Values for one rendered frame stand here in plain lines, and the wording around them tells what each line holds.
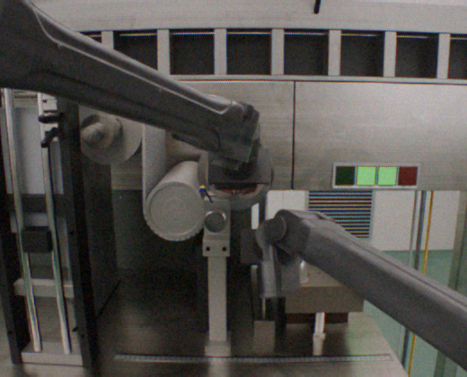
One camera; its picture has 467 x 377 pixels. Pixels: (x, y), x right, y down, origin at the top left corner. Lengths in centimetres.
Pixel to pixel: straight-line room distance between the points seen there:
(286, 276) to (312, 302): 22
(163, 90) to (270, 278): 39
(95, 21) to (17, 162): 55
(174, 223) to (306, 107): 50
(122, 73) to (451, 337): 38
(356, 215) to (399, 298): 325
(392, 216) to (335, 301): 301
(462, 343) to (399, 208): 343
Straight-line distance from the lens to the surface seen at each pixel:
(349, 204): 367
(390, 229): 387
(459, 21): 128
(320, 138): 113
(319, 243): 56
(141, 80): 34
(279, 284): 64
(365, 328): 97
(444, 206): 402
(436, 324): 45
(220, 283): 81
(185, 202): 81
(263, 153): 69
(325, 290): 85
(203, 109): 42
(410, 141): 121
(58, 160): 75
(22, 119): 77
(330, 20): 116
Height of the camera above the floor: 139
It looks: 11 degrees down
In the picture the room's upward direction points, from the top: straight up
